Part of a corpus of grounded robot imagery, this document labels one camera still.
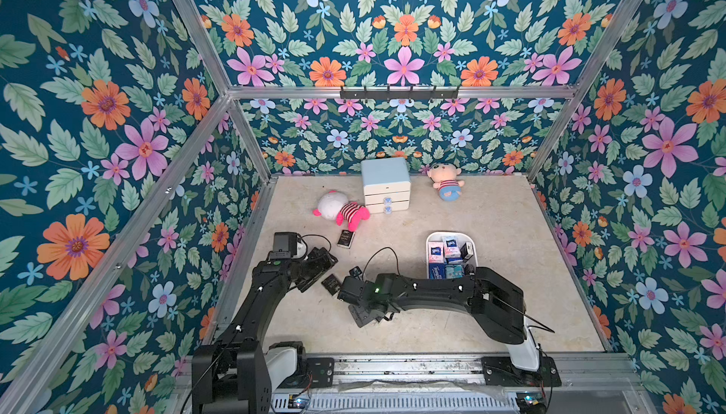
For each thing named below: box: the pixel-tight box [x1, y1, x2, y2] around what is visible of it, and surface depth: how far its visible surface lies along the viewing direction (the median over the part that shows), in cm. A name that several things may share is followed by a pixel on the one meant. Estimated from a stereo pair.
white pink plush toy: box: [311, 189, 371, 232], surface depth 103 cm
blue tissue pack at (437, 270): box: [428, 262, 446, 280], surface depth 88 cm
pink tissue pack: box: [428, 241, 446, 264], surface depth 92 cm
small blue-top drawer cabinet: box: [360, 156, 412, 215], surface depth 102 cm
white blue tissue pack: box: [444, 236, 462, 260], surface depth 93 cm
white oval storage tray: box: [425, 230, 479, 279], surface depth 92 cm
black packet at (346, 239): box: [336, 229, 356, 250], surface depth 100 cm
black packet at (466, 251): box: [459, 241, 474, 262], surface depth 92 cm
